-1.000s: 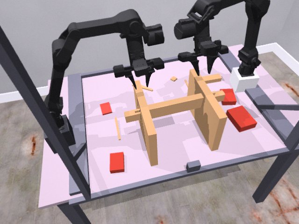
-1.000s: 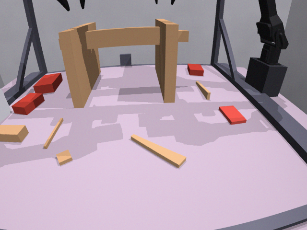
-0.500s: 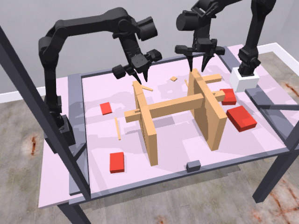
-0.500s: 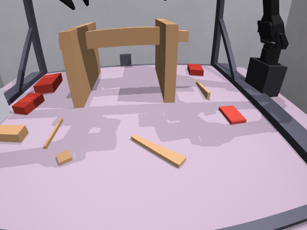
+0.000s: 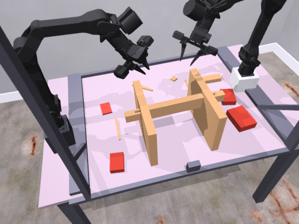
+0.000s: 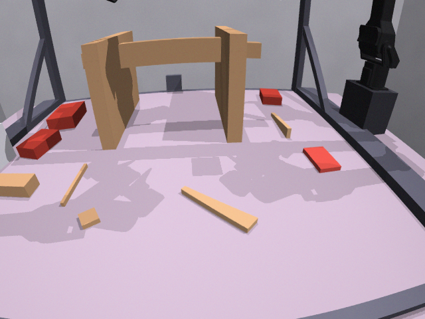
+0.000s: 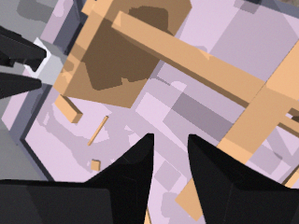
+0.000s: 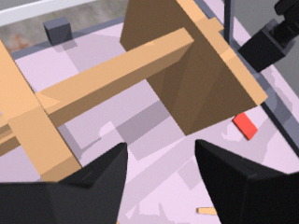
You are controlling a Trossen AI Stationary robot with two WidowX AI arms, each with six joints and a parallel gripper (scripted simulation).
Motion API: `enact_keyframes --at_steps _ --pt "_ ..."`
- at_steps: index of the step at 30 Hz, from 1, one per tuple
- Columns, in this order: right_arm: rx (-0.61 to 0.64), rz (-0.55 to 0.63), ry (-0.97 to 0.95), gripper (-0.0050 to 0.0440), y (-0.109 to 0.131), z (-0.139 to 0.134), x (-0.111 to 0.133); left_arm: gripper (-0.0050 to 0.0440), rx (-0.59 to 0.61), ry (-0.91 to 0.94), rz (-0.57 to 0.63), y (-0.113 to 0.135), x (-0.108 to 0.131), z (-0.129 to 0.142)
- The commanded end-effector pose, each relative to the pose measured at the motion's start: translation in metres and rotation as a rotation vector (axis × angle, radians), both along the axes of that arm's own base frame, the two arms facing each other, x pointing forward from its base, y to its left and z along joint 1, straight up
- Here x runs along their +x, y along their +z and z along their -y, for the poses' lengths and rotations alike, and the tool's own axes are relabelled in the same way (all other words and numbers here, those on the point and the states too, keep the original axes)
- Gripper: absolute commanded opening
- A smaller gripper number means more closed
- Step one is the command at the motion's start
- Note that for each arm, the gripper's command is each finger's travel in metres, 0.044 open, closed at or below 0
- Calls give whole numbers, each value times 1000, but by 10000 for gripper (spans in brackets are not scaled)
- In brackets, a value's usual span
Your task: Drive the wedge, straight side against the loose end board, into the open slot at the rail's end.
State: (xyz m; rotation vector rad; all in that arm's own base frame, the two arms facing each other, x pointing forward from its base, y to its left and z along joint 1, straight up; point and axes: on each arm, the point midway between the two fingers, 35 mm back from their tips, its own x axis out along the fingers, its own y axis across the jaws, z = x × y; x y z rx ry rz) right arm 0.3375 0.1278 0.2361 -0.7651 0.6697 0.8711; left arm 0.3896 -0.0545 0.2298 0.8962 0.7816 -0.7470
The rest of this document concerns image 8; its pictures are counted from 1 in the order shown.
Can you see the tan wooden wedge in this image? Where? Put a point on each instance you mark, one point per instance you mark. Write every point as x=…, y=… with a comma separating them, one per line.
x=4, y=127
x=207, y=210

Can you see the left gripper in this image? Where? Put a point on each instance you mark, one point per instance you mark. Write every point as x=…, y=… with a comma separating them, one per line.
x=291, y=15

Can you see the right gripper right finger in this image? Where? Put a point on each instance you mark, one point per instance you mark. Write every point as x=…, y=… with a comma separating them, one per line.
x=244, y=191

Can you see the red flat rectangular block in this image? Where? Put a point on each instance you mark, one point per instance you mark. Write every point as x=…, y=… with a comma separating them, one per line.
x=244, y=125

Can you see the tan wooden end board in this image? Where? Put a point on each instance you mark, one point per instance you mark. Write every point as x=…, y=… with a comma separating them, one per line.
x=44, y=146
x=209, y=83

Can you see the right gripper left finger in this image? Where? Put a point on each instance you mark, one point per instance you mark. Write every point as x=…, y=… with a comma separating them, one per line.
x=91, y=195

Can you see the tan wooden rail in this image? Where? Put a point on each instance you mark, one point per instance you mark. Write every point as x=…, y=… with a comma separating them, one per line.
x=73, y=96

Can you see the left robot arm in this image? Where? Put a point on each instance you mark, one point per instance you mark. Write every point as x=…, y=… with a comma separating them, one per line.
x=284, y=32

